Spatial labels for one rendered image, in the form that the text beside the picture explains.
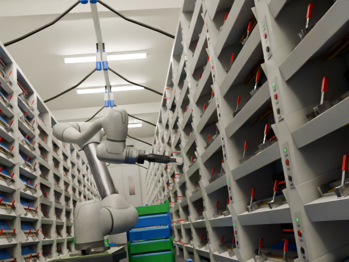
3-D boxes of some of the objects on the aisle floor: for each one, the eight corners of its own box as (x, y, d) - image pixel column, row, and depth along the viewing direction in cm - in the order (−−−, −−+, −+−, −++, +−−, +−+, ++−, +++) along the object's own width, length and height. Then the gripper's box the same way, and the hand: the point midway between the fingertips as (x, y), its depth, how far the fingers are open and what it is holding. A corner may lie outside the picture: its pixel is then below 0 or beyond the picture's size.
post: (197, 266, 301) (171, 52, 339) (195, 265, 310) (170, 56, 348) (223, 263, 303) (195, 50, 341) (220, 262, 312) (193, 55, 350)
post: (248, 295, 165) (196, -68, 203) (242, 291, 174) (193, -55, 212) (295, 288, 168) (236, -69, 206) (287, 285, 177) (231, -56, 215)
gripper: (136, 166, 221) (179, 170, 223) (136, 160, 206) (183, 166, 207) (137, 152, 223) (181, 157, 224) (138, 146, 208) (184, 151, 209)
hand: (175, 160), depth 216 cm, fingers open, 3 cm apart
